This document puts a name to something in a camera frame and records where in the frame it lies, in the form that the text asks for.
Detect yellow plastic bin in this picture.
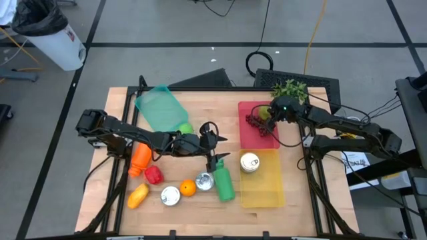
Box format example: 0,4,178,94
239,149,286,209

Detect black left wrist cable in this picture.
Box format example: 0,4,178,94
199,121,220,138

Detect yellow toy mango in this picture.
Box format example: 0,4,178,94
127,182,150,210

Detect green toy apple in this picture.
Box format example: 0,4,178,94
178,122,195,135

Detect white cloth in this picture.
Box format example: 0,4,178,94
0,0,17,26

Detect red toy bell pepper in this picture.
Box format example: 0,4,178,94
145,165,165,185

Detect green toy pear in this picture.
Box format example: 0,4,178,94
258,106,272,121

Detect thin yellow floor cable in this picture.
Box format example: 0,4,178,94
0,26,43,73

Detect white trash can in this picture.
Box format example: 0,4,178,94
19,23,87,71

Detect black floor cable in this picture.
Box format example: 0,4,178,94
193,0,236,17

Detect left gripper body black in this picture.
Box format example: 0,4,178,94
181,131,218,157

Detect small green artificial plant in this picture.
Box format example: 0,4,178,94
270,79,310,105

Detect black computer case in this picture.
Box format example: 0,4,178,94
253,68,342,116

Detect toy orange fruit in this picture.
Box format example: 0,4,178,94
179,179,197,197

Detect grey stand foot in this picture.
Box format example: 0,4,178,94
0,69,39,83

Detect hanging yellow cable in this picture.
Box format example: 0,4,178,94
303,0,330,75

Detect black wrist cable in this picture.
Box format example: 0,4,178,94
199,121,220,138
250,105,304,149

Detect black trash bag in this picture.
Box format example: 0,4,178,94
11,0,69,37

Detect orange plastic bottle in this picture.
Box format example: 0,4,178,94
128,142,153,178

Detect white printed paper sheet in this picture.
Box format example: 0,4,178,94
340,151,371,175

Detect red plastic bin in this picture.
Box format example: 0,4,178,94
238,101,281,150

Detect black metal table frame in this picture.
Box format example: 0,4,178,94
79,75,360,236

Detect green plastic bottle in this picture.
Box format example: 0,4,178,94
213,159,236,203

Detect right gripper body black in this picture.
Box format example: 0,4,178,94
268,95,303,123

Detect black cable with coil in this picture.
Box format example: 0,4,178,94
245,0,274,78

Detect teal plastic bin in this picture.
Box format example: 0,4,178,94
134,85,190,133

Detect black wedge-shaped box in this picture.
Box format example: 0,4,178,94
168,68,234,88

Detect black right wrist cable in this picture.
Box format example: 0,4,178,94
250,105,304,149

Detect tall can colourful label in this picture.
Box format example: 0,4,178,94
240,152,261,174

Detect dark side desk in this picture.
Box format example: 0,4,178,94
395,71,427,174

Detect tuna can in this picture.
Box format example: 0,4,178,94
160,185,181,207
195,171,216,192

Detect dark red toy grapes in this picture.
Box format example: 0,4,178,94
245,114,272,137

